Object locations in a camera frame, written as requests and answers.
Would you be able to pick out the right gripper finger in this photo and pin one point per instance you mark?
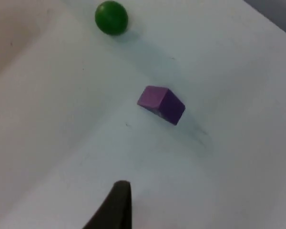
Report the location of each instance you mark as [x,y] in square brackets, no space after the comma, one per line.
[116,210]

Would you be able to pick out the green ball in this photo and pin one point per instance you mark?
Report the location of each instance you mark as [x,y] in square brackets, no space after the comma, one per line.
[111,17]

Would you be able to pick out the purple triangular block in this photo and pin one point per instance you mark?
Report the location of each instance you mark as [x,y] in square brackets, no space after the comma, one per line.
[165,105]

